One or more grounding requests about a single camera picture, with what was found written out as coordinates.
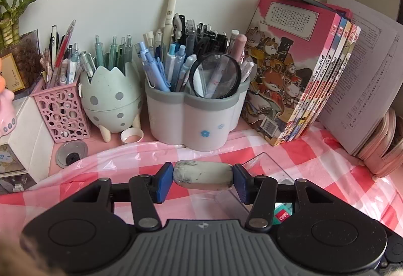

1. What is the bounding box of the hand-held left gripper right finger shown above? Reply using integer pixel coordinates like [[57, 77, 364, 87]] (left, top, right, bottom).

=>
[[233, 163, 334, 231]]

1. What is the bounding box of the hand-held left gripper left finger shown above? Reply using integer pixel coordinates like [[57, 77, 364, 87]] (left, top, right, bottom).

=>
[[72, 162, 174, 231]]

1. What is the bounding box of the clear plastic organizer box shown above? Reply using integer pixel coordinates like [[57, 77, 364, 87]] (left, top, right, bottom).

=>
[[214, 152, 297, 212]]

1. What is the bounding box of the grey eraser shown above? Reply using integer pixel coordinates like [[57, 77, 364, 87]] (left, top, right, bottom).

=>
[[173, 160, 234, 191]]

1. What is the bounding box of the green white glue stick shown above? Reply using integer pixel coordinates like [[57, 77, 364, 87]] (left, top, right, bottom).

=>
[[273, 202, 295, 225]]

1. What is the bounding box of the white grey flower-shaped pen holder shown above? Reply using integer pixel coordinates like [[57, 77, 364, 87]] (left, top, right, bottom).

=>
[[145, 75, 252, 151]]

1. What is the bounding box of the red white checked tablecloth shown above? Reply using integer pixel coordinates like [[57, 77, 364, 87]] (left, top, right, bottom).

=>
[[0, 130, 403, 232]]

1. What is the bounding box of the green egg-shaped pen holder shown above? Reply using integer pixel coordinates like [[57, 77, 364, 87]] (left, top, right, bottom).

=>
[[79, 61, 143, 143]]

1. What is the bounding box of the black magnifying glass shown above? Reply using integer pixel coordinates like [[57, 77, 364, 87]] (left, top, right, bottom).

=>
[[189, 54, 242, 100]]

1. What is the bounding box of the pink spine comic book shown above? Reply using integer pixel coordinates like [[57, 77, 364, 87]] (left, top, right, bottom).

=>
[[242, 0, 342, 147]]

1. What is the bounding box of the bunch of blue pink pens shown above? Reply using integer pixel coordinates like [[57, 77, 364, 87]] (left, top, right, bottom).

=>
[[135, 0, 255, 98]]

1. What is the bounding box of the pink perforated pen holder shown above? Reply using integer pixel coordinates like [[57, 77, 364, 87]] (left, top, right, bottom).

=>
[[30, 76, 92, 143]]

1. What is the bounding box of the white mini drawer unit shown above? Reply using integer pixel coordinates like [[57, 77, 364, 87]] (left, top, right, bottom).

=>
[[0, 95, 58, 195]]

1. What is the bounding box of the bunch of green pens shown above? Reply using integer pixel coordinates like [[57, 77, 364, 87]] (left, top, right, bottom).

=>
[[79, 34, 134, 78]]

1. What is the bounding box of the stack of printed paper booklets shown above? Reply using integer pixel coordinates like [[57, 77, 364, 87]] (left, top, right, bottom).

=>
[[316, 0, 403, 157]]

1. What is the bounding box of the bunch of thin pens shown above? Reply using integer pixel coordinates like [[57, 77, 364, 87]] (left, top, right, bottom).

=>
[[40, 20, 81, 89]]

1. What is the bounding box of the blue spine comic book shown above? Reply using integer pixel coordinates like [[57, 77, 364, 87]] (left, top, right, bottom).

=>
[[279, 19, 347, 144]]

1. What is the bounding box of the beige fuzzy sleeve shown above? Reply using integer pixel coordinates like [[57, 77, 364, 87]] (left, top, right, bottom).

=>
[[0, 229, 68, 276]]

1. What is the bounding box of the yellow spine comic book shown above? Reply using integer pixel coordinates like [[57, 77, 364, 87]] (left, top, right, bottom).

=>
[[285, 22, 352, 142]]

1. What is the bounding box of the pink lion figurine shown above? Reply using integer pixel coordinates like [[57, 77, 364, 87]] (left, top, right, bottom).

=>
[[0, 56, 17, 139]]

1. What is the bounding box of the brown spine comic book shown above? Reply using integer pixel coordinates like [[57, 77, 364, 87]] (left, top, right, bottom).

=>
[[291, 24, 357, 140]]

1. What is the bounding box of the beige spine comic book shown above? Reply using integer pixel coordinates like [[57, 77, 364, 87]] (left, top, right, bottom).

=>
[[297, 27, 362, 137]]

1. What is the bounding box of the glass plant pot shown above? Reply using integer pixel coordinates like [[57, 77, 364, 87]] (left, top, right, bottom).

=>
[[0, 29, 44, 98]]

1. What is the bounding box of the lucky bamboo plant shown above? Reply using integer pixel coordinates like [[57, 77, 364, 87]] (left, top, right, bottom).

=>
[[0, 0, 47, 48]]

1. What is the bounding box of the white tape ring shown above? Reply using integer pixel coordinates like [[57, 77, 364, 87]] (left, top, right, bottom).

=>
[[120, 127, 144, 145]]

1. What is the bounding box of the grey desk cable grommet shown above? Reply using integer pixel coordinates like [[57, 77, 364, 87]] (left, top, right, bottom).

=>
[[57, 140, 89, 169]]

